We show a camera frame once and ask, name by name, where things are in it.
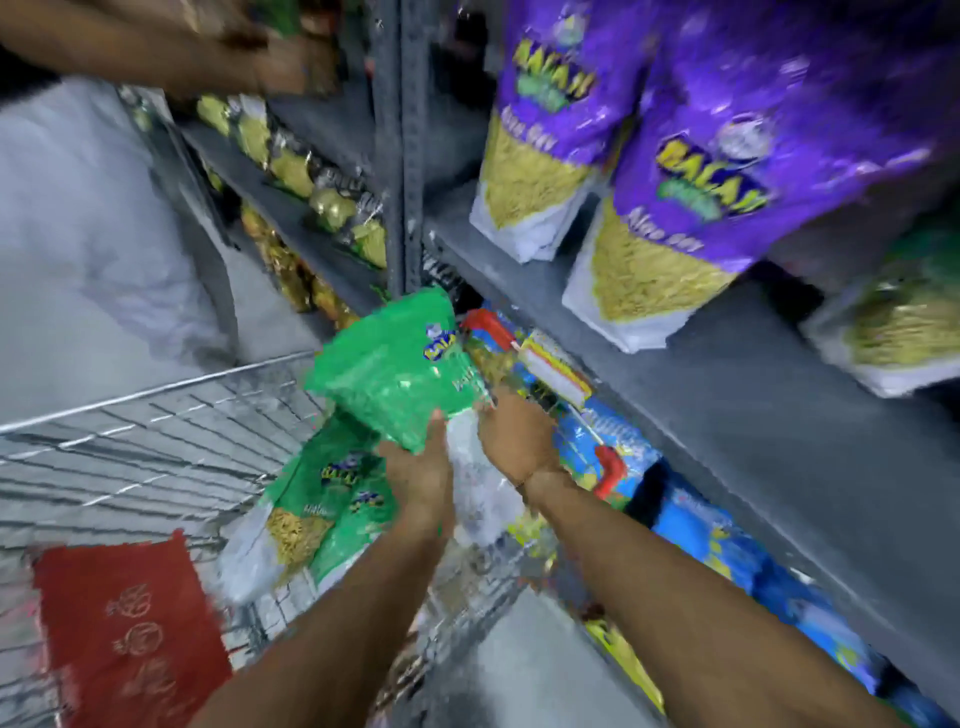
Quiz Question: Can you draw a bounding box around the row of yellow-green packets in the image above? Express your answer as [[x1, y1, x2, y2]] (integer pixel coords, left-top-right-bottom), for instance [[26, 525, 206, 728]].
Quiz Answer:
[[196, 93, 390, 271]]

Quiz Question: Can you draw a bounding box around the yellow packet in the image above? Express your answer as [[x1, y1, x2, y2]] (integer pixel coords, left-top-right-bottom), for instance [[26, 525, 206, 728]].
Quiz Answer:
[[583, 619, 667, 714]]

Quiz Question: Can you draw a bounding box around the person's right hand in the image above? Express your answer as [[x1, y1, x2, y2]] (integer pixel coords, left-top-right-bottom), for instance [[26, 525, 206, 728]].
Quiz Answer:
[[475, 387, 573, 492]]

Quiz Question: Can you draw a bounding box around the row of blue packets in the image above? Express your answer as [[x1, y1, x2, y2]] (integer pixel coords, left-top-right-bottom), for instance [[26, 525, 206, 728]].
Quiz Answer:
[[459, 306, 954, 728]]

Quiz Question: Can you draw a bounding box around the person's left hand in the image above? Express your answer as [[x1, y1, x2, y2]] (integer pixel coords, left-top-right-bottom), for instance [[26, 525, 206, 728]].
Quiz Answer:
[[377, 409, 456, 535]]

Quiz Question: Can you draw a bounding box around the purple snack packet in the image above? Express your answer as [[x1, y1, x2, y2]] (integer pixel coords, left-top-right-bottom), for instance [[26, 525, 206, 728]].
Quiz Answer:
[[469, 0, 661, 265], [561, 15, 960, 355]]

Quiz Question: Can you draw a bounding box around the thin wrist thread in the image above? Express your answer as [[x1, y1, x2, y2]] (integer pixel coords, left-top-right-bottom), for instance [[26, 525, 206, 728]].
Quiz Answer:
[[514, 465, 565, 496]]

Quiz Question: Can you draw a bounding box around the person's right forearm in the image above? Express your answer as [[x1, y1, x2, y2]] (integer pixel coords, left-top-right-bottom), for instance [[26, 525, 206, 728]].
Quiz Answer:
[[521, 466, 910, 728]]

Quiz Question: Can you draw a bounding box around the another person's forearm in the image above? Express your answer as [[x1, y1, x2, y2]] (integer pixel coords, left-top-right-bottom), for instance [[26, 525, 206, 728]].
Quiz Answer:
[[0, 0, 264, 100]]

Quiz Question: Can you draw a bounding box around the red cart seat flap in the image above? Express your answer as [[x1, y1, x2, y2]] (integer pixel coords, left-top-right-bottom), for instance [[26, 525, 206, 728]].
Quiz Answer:
[[31, 529, 235, 728]]

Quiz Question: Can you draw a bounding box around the row of golden packets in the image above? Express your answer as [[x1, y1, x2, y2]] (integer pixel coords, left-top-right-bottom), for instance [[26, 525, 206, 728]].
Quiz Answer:
[[238, 201, 363, 333]]

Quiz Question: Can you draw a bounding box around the wire shopping cart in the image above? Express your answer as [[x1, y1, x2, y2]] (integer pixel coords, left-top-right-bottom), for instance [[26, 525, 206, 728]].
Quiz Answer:
[[0, 351, 543, 728]]

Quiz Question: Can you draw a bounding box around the grey metal shelf rack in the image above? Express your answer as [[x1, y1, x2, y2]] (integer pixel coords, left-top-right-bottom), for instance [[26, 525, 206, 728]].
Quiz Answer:
[[118, 0, 960, 723]]

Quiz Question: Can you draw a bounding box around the green and white snack packet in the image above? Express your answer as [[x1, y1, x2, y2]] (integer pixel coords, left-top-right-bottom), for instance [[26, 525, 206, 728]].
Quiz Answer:
[[798, 225, 960, 399]]

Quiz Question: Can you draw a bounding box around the person's left forearm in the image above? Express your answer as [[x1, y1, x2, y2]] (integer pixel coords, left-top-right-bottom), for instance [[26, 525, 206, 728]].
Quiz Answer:
[[187, 516, 459, 728]]

